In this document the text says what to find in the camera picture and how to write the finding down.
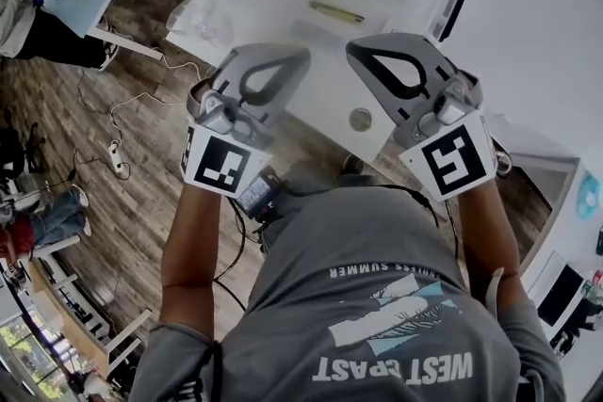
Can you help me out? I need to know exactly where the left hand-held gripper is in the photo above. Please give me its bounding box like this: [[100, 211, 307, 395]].
[[180, 43, 313, 200]]

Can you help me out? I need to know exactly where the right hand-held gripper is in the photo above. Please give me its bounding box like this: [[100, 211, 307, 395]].
[[345, 31, 499, 204]]

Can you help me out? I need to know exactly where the person's left forearm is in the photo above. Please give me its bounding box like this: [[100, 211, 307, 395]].
[[158, 181, 236, 338]]

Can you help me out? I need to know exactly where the person's right forearm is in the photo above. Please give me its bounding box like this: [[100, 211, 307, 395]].
[[454, 178, 531, 326]]

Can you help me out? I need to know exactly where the round metal desk grommet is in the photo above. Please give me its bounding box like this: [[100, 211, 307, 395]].
[[348, 107, 374, 134]]

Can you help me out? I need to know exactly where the white board with black edge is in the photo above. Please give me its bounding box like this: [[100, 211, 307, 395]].
[[431, 0, 467, 44]]

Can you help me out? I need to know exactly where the clear plastic packaging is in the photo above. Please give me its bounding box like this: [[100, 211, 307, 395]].
[[166, 0, 237, 52]]

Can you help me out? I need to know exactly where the black waist-worn device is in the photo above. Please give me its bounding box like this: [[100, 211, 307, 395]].
[[234, 166, 289, 223]]

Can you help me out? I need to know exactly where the white power strip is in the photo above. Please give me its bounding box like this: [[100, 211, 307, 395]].
[[107, 139, 132, 179]]

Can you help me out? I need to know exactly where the person in grey shirt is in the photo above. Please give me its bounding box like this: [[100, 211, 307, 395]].
[[126, 185, 566, 402]]

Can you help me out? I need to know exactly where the teal round fan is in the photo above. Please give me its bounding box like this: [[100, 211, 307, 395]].
[[577, 171, 603, 223]]

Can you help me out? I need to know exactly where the black flat panel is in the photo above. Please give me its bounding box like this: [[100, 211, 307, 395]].
[[536, 263, 586, 329]]

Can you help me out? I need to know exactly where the white table leg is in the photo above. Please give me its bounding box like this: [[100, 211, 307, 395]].
[[101, 308, 155, 378]]

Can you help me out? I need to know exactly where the window with greenery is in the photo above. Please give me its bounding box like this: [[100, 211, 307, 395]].
[[0, 319, 62, 402]]

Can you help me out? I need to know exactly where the white floor cable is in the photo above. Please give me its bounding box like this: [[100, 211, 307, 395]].
[[74, 13, 216, 147]]

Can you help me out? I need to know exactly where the black cable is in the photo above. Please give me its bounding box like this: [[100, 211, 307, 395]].
[[398, 183, 461, 260], [211, 197, 265, 314]]

